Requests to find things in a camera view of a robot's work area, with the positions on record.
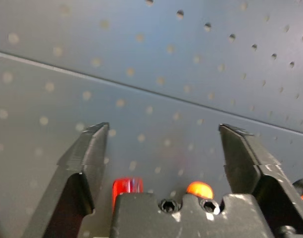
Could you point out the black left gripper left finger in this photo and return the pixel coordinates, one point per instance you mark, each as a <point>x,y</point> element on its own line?
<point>77,161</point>

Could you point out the grey metal pegboard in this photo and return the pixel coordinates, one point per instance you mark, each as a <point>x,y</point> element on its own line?
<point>191,37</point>

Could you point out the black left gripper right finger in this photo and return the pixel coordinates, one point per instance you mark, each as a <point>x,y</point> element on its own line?
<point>243,158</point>

